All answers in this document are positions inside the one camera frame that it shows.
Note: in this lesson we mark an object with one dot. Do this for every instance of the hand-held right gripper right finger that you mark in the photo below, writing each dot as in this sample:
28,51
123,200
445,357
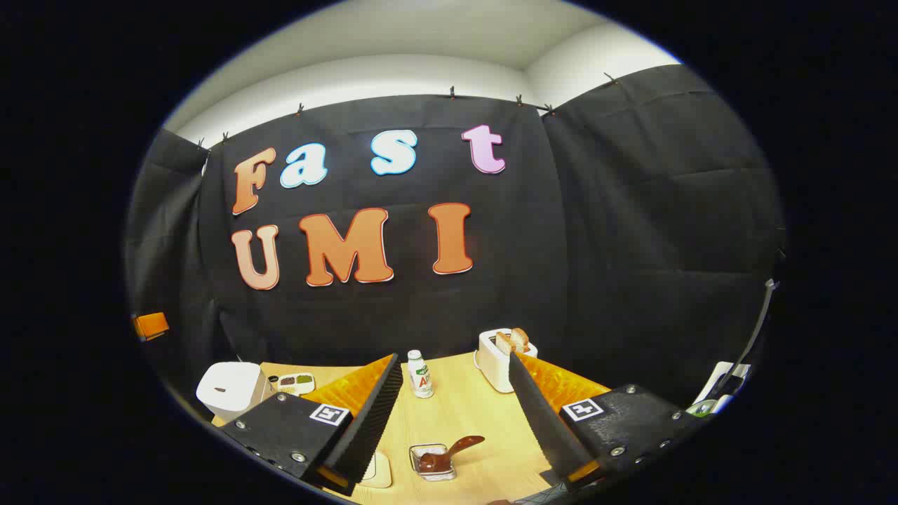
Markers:
544,421

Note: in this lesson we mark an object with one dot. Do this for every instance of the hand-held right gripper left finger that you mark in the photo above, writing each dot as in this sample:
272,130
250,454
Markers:
372,421

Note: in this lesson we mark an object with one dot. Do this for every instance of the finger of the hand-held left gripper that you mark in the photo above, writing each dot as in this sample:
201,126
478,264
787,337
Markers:
151,326

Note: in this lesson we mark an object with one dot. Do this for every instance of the brown wooden spoon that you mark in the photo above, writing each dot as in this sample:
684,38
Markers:
456,447

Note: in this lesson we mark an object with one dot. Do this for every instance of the white rice cooker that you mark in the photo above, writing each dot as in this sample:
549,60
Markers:
228,389

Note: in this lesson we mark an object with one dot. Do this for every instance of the cream square dish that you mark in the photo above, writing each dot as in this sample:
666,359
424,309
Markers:
379,471

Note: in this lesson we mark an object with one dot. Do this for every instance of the white drink bottle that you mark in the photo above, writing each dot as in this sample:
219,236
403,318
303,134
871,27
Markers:
419,379

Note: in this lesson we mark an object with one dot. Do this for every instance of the white toaster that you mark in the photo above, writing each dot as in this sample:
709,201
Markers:
491,366

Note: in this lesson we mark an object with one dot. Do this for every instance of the white divided bean tray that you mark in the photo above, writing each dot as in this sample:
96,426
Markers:
295,383

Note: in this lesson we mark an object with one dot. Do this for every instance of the green round bowl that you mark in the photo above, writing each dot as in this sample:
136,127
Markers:
704,408

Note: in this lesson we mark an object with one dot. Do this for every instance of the black backdrop cloth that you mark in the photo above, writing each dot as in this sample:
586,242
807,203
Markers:
561,245

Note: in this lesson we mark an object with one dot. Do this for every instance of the white flat panel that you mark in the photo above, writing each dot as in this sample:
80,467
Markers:
722,375

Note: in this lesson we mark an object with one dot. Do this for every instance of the thin grey pole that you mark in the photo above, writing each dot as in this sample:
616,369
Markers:
754,330

